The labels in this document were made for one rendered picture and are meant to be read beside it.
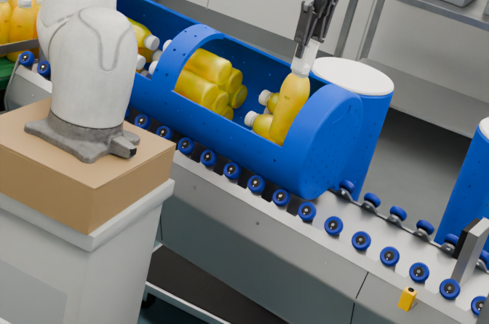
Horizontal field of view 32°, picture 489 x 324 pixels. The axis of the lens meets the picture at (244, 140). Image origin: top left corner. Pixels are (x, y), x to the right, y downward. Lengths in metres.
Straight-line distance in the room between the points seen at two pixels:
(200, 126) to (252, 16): 3.87
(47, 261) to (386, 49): 4.10
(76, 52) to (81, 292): 0.49
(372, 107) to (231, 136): 0.75
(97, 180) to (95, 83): 0.19
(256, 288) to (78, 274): 0.60
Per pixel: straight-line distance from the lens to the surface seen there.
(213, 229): 2.16
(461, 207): 2.70
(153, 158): 1.80
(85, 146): 1.73
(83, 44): 1.68
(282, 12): 5.83
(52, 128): 1.76
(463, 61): 5.52
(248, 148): 2.01
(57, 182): 1.67
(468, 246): 1.92
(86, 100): 1.70
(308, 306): 2.12
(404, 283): 1.95
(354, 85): 2.66
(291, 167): 1.96
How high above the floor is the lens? 1.93
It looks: 25 degrees down
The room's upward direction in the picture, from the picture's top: 14 degrees clockwise
